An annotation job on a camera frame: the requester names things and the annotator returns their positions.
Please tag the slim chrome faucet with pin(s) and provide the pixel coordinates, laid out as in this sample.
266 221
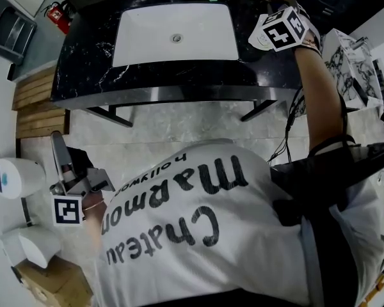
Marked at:
361 43

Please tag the white marble sink block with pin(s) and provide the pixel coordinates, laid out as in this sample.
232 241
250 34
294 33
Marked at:
348 66

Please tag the white toilet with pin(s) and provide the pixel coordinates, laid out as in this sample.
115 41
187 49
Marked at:
32 245

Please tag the small cardboard box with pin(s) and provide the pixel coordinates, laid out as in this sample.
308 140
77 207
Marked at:
57 283

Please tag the white pump bottle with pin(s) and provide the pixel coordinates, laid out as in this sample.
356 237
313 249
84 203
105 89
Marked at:
259 34

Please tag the wooden slat pallet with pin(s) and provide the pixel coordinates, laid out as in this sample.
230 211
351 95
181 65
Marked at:
38 107

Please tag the person's left forearm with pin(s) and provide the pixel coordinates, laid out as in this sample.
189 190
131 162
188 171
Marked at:
94 225

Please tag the white rectangular sink basin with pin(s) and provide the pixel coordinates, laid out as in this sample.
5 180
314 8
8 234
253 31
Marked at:
147 37

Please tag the red fire extinguisher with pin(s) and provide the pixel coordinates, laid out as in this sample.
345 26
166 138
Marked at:
59 16

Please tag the black marble vanity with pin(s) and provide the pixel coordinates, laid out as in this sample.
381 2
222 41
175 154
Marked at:
89 75

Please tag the black plastic cabinet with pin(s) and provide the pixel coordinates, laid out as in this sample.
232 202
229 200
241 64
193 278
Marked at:
336 2

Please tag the person's white printed t-shirt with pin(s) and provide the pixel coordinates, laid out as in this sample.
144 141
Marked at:
211 235

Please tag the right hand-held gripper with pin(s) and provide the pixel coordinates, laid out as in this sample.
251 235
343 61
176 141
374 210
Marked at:
281 35

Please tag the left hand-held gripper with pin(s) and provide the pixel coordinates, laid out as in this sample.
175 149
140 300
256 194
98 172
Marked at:
67 211

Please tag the person's right forearm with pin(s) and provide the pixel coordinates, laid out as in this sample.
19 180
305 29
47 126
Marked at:
320 101

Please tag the black body harness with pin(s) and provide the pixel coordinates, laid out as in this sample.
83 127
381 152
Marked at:
339 261

